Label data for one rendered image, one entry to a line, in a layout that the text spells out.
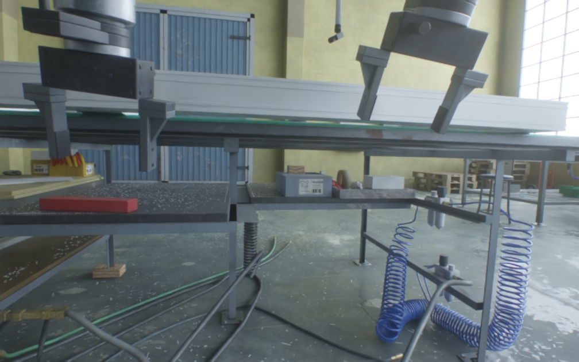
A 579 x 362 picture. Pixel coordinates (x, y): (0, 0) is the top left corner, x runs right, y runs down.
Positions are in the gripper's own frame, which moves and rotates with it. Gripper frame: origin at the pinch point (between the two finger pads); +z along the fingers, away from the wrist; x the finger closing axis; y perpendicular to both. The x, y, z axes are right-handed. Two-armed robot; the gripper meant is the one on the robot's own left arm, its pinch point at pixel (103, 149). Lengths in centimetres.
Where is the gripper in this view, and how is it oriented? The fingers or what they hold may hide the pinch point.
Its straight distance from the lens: 50.6
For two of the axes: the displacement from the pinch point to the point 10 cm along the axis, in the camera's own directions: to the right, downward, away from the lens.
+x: -9.9, -1.5, -0.1
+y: 0.3, -3.1, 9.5
